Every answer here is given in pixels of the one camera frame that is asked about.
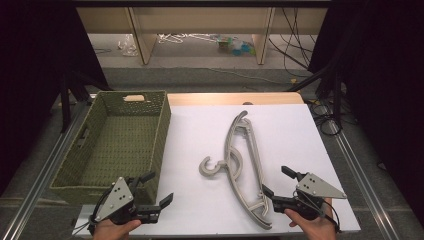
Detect clear plastic bag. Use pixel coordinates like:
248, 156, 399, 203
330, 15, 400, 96
117, 33, 139, 57

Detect coiled black cable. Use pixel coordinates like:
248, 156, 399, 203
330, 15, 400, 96
308, 98, 346, 137

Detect colourful plastic items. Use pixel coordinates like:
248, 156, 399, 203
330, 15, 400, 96
216, 34, 257, 57

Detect aluminium rail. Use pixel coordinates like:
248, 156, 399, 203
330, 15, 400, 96
328, 119, 401, 240
0, 99, 91, 240

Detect thin white floor cable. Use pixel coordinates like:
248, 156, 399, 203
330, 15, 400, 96
186, 66, 288, 86

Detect green woven basket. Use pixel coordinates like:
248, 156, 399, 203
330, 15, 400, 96
49, 89, 172, 206

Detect beige wooden desk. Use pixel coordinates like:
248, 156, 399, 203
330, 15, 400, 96
76, 6, 329, 66

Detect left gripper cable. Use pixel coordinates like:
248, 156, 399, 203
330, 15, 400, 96
71, 186, 116, 236

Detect black frame bar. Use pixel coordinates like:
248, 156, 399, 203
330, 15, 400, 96
71, 0, 334, 8

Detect black stand legs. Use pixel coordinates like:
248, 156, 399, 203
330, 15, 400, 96
286, 63, 344, 129
59, 71, 113, 134

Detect person's right hand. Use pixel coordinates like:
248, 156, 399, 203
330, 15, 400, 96
284, 199, 338, 240

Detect person's left hand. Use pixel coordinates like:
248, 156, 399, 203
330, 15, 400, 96
92, 218, 143, 240

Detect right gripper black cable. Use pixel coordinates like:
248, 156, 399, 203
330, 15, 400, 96
321, 199, 342, 234

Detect hanging black cables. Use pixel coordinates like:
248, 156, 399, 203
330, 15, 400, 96
268, 7, 316, 69

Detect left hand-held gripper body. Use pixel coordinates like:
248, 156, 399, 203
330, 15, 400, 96
94, 177, 161, 225

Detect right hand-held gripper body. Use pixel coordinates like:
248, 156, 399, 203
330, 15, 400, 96
272, 172, 348, 221

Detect black curtain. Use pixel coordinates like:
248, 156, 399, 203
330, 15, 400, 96
0, 0, 109, 198
308, 0, 424, 228

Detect bundle of white hangers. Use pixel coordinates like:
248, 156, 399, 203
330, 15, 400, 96
157, 32, 219, 45

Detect white paper sheet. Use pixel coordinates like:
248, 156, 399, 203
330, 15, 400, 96
71, 103, 362, 238

